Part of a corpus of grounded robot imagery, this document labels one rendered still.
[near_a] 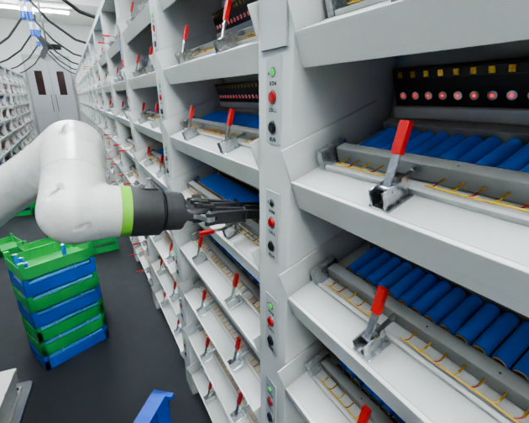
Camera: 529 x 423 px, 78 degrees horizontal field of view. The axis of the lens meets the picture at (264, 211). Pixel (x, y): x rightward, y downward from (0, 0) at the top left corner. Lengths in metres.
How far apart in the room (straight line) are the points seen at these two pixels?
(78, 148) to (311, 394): 0.59
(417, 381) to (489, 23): 0.36
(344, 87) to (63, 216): 0.46
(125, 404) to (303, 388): 1.12
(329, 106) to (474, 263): 0.30
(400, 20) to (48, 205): 0.52
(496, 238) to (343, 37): 0.25
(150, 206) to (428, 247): 0.44
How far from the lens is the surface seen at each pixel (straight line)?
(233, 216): 0.65
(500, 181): 0.37
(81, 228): 0.59
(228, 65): 0.68
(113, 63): 2.52
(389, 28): 0.37
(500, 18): 0.32
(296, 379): 0.70
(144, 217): 0.60
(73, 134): 0.66
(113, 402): 1.72
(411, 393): 0.45
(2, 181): 0.77
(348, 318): 0.51
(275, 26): 0.51
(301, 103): 0.48
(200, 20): 1.18
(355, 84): 0.54
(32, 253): 1.93
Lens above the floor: 1.22
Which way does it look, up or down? 19 degrees down
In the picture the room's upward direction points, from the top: straight up
